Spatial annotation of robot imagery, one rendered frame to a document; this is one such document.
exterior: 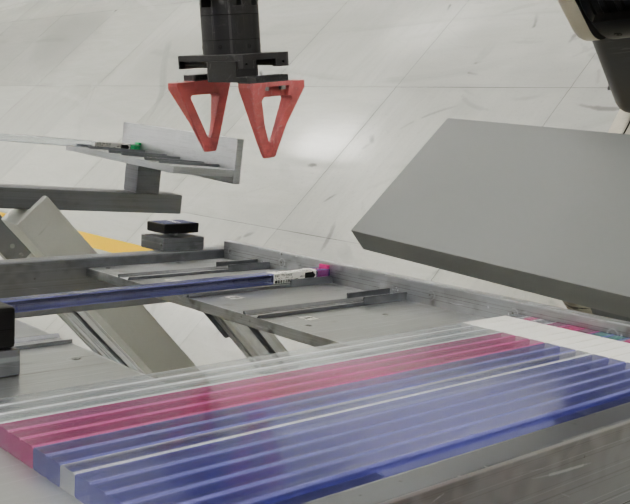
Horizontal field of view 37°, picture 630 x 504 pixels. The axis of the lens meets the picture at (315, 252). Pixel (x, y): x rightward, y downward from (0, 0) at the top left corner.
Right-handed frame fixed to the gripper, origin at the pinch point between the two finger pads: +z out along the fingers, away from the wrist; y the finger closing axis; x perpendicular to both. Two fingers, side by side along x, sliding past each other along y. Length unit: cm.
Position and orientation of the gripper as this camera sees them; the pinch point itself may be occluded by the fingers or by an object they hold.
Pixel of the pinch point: (237, 146)
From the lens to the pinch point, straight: 95.4
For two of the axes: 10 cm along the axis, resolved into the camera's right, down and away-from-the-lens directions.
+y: 6.7, 1.4, -7.3
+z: 0.5, 9.7, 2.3
